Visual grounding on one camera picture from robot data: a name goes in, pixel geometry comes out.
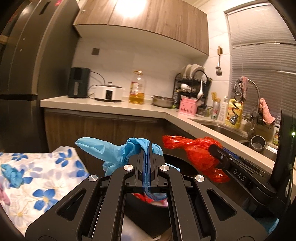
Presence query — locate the floral blue white tablecloth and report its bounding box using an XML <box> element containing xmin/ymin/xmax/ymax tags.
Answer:
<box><xmin>1</xmin><ymin>146</ymin><xmax>89</xmax><ymax>234</ymax></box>

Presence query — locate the hanging slotted spatula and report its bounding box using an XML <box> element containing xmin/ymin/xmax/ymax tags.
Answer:
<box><xmin>215</xmin><ymin>46</ymin><xmax>223</xmax><ymax>76</ymax></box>

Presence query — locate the chrome kitchen faucet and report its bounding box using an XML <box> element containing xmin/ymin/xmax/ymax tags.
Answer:
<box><xmin>233</xmin><ymin>76</ymin><xmax>261</xmax><ymax>140</ymax></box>

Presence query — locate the wooden upper cabinet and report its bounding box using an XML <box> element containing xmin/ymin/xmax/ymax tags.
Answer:
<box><xmin>73</xmin><ymin>1</ymin><xmax>209</xmax><ymax>58</ymax></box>

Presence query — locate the beer can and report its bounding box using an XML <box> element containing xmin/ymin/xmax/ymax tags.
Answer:
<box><xmin>211</xmin><ymin>101</ymin><xmax>220</xmax><ymax>120</ymax></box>

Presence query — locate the pink utensil basket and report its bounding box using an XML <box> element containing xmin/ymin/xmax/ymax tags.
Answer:
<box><xmin>179</xmin><ymin>98</ymin><xmax>198</xmax><ymax>116</ymax></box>

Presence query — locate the steel cup in sink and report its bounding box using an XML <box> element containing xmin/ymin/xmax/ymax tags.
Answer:
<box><xmin>249</xmin><ymin>135</ymin><xmax>266</xmax><ymax>153</ymax></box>

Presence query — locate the red plastic bag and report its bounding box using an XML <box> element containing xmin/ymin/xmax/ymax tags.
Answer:
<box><xmin>162</xmin><ymin>135</ymin><xmax>230</xmax><ymax>183</ymax></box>

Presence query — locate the stainless steel bowl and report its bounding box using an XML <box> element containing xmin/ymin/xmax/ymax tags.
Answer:
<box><xmin>152</xmin><ymin>95</ymin><xmax>175</xmax><ymax>108</ymax></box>

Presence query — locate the blue disposable glove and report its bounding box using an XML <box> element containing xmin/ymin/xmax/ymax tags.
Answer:
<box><xmin>1</xmin><ymin>164</ymin><xmax>24</xmax><ymax>188</ymax></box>
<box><xmin>75</xmin><ymin>137</ymin><xmax>167</xmax><ymax>201</ymax></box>

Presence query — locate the white rice cooker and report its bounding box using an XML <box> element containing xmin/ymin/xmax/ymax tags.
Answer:
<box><xmin>94</xmin><ymin>82</ymin><xmax>123</xmax><ymax>102</ymax></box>

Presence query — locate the dark grey refrigerator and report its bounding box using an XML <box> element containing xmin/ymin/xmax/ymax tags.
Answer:
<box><xmin>1</xmin><ymin>1</ymin><xmax>79</xmax><ymax>153</ymax></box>

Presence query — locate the cooking oil bottle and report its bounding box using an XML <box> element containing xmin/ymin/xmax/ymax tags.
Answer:
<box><xmin>129</xmin><ymin>70</ymin><xmax>145</xmax><ymax>104</ymax></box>

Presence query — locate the yellow detergent bottle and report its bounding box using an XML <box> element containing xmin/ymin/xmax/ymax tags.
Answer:
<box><xmin>225</xmin><ymin>98</ymin><xmax>243</xmax><ymax>128</ymax></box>

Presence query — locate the black round trash bin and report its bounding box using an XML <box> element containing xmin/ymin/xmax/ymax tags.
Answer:
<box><xmin>125</xmin><ymin>154</ymin><xmax>215</xmax><ymax>240</ymax></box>

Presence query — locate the black air fryer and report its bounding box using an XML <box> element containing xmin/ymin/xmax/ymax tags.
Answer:
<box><xmin>67</xmin><ymin>67</ymin><xmax>91</xmax><ymax>98</ymax></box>

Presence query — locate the pink cloth on rack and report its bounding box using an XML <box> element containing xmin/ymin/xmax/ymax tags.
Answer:
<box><xmin>259</xmin><ymin>97</ymin><xmax>275</xmax><ymax>125</ymax></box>

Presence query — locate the white spray bottle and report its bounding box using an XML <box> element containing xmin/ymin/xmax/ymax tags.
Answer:
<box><xmin>217</xmin><ymin>96</ymin><xmax>229</xmax><ymax>123</ymax></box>

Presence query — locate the black dish rack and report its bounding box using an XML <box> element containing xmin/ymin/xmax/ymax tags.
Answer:
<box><xmin>173</xmin><ymin>64</ymin><xmax>212</xmax><ymax>109</ymax></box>

